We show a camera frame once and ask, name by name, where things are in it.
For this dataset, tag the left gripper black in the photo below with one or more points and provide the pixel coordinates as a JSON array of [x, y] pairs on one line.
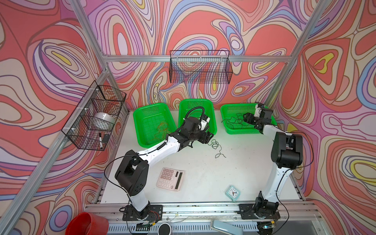
[[205, 137]]

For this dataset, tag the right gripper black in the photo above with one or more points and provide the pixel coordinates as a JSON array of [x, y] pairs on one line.
[[248, 117]]

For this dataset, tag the right green plastic basket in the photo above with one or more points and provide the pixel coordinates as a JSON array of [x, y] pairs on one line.
[[232, 118]]

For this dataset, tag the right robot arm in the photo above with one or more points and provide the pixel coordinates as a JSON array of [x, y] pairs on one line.
[[286, 156]]

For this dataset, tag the red plastic bowl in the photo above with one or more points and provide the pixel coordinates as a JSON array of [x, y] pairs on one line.
[[88, 224]]

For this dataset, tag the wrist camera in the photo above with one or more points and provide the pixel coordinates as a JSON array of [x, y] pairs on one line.
[[204, 123], [258, 109]]

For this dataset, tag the black wire wall basket left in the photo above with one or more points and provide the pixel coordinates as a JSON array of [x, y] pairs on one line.
[[99, 114]]

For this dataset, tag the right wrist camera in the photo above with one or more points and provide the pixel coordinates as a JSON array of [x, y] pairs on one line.
[[258, 109]]

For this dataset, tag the black marker pen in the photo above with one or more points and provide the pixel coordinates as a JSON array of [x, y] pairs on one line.
[[100, 141]]

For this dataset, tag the black wire wall basket back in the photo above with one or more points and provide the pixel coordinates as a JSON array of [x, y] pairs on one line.
[[200, 66]]

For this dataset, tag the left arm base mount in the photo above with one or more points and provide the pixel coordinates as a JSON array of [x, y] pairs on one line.
[[151, 213]]

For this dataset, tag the pink calculator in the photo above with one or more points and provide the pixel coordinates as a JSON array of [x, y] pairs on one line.
[[170, 179]]

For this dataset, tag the black wire wall basket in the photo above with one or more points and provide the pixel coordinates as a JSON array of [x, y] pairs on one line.
[[200, 66], [99, 114]]

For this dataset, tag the left green plastic basket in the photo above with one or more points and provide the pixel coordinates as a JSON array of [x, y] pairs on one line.
[[152, 124]]

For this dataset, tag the teal square clock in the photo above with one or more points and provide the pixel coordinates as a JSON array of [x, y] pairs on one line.
[[232, 193]]

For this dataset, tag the grey blue handle object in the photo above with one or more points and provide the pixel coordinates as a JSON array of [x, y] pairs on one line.
[[225, 228]]

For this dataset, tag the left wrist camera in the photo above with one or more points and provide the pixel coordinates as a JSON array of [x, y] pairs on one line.
[[204, 123]]

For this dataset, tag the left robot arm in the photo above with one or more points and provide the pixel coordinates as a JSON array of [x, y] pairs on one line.
[[132, 172]]

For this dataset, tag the round black white cup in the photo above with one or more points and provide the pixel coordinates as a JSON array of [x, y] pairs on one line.
[[164, 229]]

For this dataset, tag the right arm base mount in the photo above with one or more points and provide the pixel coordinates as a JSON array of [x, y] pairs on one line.
[[260, 209]]

